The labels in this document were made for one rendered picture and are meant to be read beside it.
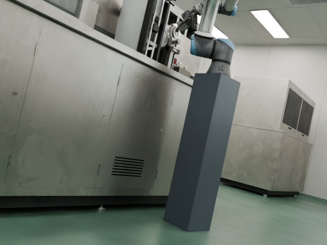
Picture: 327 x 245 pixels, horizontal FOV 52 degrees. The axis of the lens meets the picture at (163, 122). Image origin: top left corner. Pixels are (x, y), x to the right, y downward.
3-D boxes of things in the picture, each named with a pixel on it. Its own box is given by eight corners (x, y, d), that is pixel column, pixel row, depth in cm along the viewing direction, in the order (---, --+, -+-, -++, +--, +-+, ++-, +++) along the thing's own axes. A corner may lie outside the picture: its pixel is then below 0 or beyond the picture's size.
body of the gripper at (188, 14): (185, 19, 251) (198, 8, 246) (190, 27, 247) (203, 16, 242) (180, 15, 245) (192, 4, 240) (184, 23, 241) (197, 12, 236)
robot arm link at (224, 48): (232, 61, 198) (237, 39, 199) (210, 57, 199) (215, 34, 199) (228, 66, 210) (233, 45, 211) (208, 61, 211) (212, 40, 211)
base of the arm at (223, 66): (235, 81, 204) (238, 65, 204) (220, 74, 193) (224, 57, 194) (215, 80, 215) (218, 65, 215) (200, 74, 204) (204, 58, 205)
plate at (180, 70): (178, 74, 256) (179, 66, 256) (139, 71, 281) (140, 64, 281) (189, 79, 269) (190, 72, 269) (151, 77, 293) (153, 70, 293)
